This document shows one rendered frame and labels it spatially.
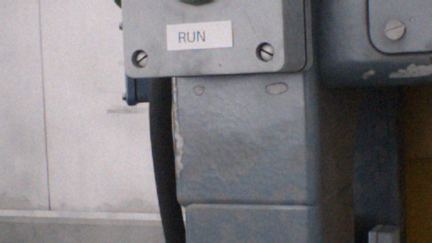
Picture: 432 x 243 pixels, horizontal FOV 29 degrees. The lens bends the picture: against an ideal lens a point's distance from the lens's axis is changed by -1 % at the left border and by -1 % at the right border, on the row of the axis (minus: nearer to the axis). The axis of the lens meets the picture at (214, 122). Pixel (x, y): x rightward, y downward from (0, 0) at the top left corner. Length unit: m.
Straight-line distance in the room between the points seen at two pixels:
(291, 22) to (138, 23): 0.07
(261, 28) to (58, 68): 6.22
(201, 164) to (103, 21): 5.97
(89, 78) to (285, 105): 6.04
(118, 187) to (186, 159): 5.96
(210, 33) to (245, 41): 0.02
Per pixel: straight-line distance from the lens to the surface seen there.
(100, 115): 6.39
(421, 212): 0.69
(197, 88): 0.41
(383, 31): 0.39
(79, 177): 6.53
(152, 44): 0.37
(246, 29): 0.36
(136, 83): 0.87
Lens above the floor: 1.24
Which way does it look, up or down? 3 degrees down
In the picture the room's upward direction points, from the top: 2 degrees counter-clockwise
